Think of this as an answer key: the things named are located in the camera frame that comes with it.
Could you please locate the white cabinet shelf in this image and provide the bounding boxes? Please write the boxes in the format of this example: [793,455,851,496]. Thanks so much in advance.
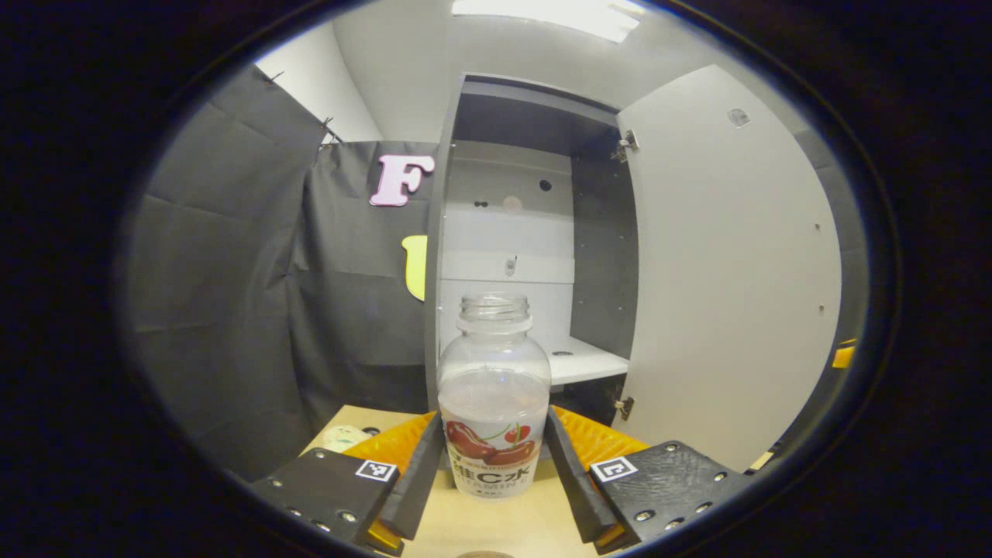
[542,336,630,387]

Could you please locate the grey cabinet door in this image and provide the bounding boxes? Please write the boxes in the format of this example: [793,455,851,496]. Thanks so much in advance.
[610,64,843,474]

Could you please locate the ceiling light panel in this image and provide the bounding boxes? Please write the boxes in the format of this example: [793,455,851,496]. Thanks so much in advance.
[452,0,646,44]

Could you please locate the clear plastic bottle red label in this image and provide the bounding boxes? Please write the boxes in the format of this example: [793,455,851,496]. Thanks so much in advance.
[438,292,553,501]

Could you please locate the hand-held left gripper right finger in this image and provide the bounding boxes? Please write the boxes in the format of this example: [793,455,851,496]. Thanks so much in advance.
[545,405,753,555]

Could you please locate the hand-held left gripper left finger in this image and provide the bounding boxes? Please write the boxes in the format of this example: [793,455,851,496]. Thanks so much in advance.
[250,411,445,557]

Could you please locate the yellow plush toy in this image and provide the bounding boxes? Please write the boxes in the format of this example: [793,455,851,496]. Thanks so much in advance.
[322,424,374,455]

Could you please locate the black backdrop cloth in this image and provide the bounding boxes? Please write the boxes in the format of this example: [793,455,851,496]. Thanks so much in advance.
[124,62,870,481]

